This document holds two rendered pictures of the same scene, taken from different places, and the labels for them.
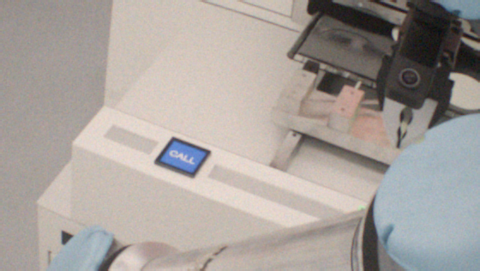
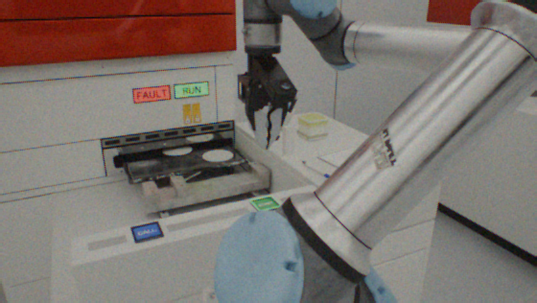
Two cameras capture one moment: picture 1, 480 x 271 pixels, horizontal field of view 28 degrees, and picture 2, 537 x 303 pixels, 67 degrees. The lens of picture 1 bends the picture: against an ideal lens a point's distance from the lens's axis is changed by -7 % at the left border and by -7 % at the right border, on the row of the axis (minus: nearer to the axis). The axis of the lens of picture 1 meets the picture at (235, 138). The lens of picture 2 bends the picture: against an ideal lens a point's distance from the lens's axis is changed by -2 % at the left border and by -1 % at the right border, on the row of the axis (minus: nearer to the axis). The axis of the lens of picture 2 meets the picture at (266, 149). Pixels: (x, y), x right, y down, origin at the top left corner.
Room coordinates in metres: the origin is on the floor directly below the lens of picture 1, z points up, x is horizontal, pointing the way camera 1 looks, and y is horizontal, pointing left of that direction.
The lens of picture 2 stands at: (0.32, 0.34, 1.41)
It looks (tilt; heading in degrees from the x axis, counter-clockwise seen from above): 22 degrees down; 318
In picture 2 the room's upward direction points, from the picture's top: straight up
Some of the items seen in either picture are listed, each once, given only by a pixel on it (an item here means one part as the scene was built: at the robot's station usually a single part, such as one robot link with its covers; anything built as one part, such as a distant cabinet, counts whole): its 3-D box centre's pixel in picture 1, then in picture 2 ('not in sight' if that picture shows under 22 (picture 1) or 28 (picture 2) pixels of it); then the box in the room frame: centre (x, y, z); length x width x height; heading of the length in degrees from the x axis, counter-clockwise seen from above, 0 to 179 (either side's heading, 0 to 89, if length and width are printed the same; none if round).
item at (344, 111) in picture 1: (345, 108); (179, 186); (1.25, -0.16, 0.89); 0.08 x 0.03 x 0.03; 164
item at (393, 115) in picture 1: (398, 104); (255, 127); (0.94, -0.18, 1.14); 0.06 x 0.03 x 0.09; 164
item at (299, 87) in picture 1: (297, 90); (151, 192); (1.27, -0.08, 0.89); 0.08 x 0.03 x 0.03; 164
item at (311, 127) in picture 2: not in sight; (313, 127); (1.15, -0.59, 1.00); 0.07 x 0.07 x 0.07; 75
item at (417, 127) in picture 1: (422, 113); (268, 125); (0.93, -0.21, 1.14); 0.06 x 0.03 x 0.09; 164
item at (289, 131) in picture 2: not in sight; (286, 130); (1.11, -0.44, 1.03); 0.06 x 0.04 x 0.13; 164
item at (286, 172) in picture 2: not in sight; (322, 164); (1.08, -0.58, 0.89); 0.62 x 0.35 x 0.14; 164
